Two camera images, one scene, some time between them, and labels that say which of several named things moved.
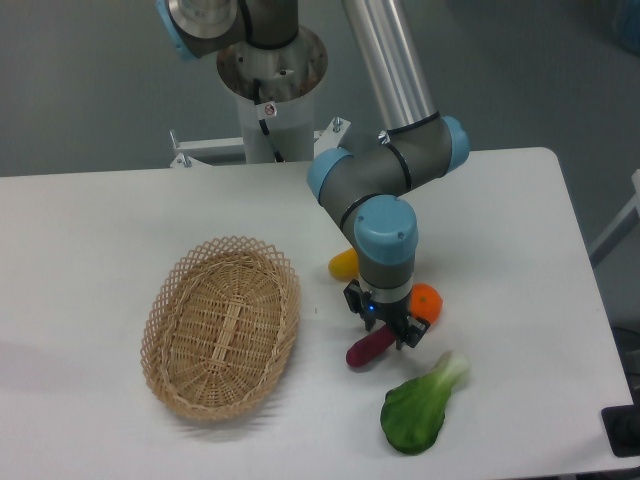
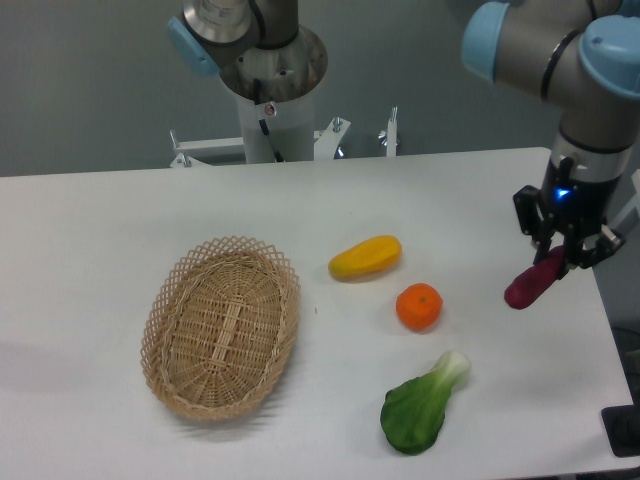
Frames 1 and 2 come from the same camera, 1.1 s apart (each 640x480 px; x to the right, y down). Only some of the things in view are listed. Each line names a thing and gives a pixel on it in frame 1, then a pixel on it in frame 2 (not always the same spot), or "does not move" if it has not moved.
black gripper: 390,313 -> 577,203
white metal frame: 324,143 does not move
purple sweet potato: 370,346 -> 531,283
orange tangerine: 426,301 does not move
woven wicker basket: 221,327 does not move
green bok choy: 413,412 does not move
